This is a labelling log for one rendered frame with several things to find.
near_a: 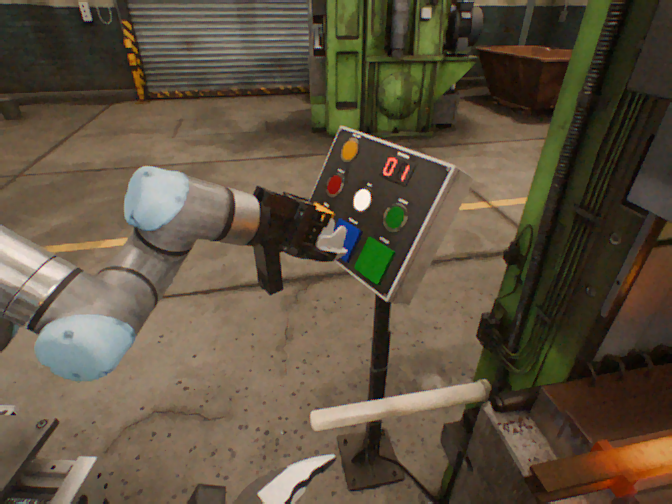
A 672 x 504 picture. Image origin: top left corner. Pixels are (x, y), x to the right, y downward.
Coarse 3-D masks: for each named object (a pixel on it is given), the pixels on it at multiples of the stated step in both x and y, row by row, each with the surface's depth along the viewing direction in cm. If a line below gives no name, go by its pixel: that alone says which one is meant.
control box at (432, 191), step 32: (352, 160) 85; (384, 160) 78; (416, 160) 73; (320, 192) 91; (352, 192) 83; (384, 192) 77; (416, 192) 71; (448, 192) 69; (352, 224) 82; (384, 224) 75; (416, 224) 70; (448, 224) 74; (352, 256) 81; (416, 256) 72; (384, 288) 73; (416, 288) 77
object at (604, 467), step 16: (592, 448) 44; (608, 448) 43; (624, 448) 44; (640, 448) 44; (656, 448) 44; (544, 464) 42; (560, 464) 42; (576, 464) 42; (592, 464) 42; (608, 464) 42; (624, 464) 41; (640, 464) 42; (656, 464) 42; (528, 480) 42; (544, 480) 40; (560, 480) 40; (576, 480) 40; (592, 480) 40; (608, 480) 42; (624, 480) 41; (544, 496) 41; (560, 496) 41
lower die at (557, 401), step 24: (552, 384) 54; (576, 384) 54; (600, 384) 54; (624, 384) 54; (648, 384) 54; (552, 408) 52; (576, 408) 50; (600, 408) 50; (624, 408) 50; (648, 408) 50; (552, 432) 53; (576, 432) 48; (600, 432) 47; (624, 432) 47; (648, 432) 46; (648, 480) 41
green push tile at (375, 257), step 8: (368, 240) 77; (376, 240) 76; (368, 248) 77; (376, 248) 75; (384, 248) 74; (360, 256) 78; (368, 256) 77; (376, 256) 75; (384, 256) 74; (392, 256) 73; (360, 264) 78; (368, 264) 76; (376, 264) 75; (384, 264) 73; (360, 272) 77; (368, 272) 76; (376, 272) 74; (384, 272) 73; (376, 280) 74
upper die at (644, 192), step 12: (660, 132) 34; (660, 144) 34; (648, 156) 36; (660, 156) 35; (648, 168) 36; (660, 168) 35; (636, 180) 37; (648, 180) 36; (660, 180) 35; (636, 192) 37; (648, 192) 36; (660, 192) 35; (636, 204) 37; (648, 204) 36; (660, 204) 35; (660, 216) 35
